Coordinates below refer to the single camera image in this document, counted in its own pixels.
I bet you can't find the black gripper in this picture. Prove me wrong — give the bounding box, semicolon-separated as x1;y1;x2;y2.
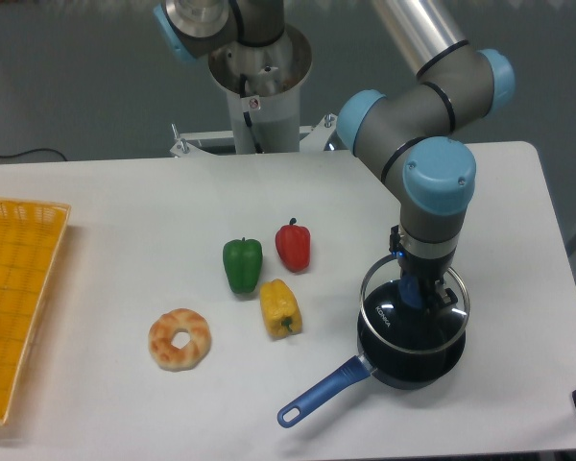
389;225;457;310

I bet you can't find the glass lid blue knob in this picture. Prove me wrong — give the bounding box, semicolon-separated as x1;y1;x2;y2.
357;254;470;355

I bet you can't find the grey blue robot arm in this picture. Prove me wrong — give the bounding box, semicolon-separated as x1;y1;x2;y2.
154;1;516;307

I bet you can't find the red bell pepper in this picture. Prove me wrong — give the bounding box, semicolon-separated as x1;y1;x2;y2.
275;218;311;273

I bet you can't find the yellow bell pepper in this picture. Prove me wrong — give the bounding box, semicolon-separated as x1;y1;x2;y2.
259;279;302;339

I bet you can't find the green bell pepper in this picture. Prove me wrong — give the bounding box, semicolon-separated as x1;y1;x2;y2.
222;238;263;294

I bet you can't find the yellow woven basket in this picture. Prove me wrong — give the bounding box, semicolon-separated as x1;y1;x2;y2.
0;198;71;425

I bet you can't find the black saucepan blue handle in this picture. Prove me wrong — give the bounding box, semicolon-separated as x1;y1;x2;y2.
277;334;467;428

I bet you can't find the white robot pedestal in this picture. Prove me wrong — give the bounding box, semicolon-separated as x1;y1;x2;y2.
169;23;340;158

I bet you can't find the bagel bread ring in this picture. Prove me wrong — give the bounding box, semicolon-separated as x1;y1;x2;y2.
147;307;212;372

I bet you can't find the black cable on floor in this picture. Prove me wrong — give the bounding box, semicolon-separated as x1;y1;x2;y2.
0;147;68;161

